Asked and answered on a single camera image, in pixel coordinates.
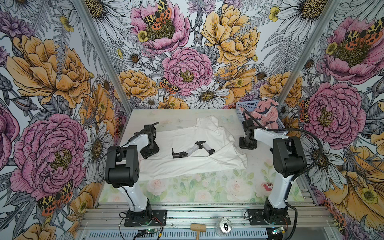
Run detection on right green circuit board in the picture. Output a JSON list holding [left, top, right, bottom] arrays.
[[271, 227, 286, 235]]

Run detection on aluminium front rail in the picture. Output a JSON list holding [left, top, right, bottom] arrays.
[[79, 202, 334, 230]]

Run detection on pink patterned garment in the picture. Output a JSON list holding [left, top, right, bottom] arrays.
[[250, 98, 279, 129]]

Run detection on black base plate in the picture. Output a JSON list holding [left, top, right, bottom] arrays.
[[245, 207, 292, 226], [124, 210, 168, 227]]

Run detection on right black corrugated cable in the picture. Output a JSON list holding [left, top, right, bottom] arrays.
[[242, 109, 324, 240]]

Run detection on wooden mallet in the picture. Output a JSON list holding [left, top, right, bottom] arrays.
[[190, 224, 207, 240]]

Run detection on blue plastic laundry basket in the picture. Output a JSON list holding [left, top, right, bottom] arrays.
[[236, 100, 285, 129]]

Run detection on left green circuit board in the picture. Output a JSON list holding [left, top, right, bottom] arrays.
[[135, 228, 163, 238]]

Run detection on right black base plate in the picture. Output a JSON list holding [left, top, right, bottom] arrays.
[[245, 207, 292, 226]]

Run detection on white printed t-shirt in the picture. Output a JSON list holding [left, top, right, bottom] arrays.
[[139, 116, 248, 181]]

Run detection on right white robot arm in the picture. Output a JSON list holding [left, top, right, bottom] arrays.
[[240, 120, 307, 224]]

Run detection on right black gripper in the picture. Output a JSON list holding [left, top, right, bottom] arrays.
[[239, 136, 258, 151]]

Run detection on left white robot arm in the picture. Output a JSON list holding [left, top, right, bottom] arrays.
[[105, 122, 160, 222]]

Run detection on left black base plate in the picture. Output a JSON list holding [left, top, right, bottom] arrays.
[[124, 210, 168, 227]]

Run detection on green circuit board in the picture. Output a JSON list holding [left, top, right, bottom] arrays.
[[271, 227, 286, 235], [135, 228, 163, 238]]

